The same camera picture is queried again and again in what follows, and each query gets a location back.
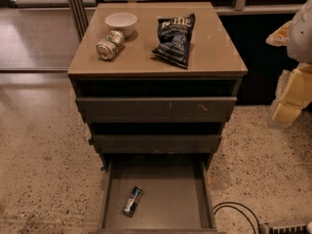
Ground redbull can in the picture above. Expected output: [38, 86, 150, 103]
[123, 186, 143, 217]

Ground middle drawer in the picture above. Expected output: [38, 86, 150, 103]
[92, 135, 221, 154]

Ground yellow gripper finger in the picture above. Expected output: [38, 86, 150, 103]
[272, 103, 301, 125]
[265, 20, 291, 47]

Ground blue kettle chips bag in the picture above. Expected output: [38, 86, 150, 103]
[152, 13, 196, 68]

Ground open bottom drawer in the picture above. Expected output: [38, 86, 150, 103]
[89, 154, 224, 234]

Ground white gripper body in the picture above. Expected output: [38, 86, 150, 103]
[282, 62, 312, 110]

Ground white bowl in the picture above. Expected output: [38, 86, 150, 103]
[104, 13, 137, 38]

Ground green white soda can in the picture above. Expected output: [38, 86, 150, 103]
[96, 30, 125, 60]

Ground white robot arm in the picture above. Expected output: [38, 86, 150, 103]
[266, 0, 312, 128]

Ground brown drawer cabinet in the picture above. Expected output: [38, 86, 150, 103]
[67, 2, 249, 234]

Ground top drawer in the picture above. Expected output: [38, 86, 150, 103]
[76, 97, 236, 123]

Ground power strip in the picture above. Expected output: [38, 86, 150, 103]
[260, 224, 310, 234]

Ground black cable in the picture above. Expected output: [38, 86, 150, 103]
[213, 201, 262, 234]

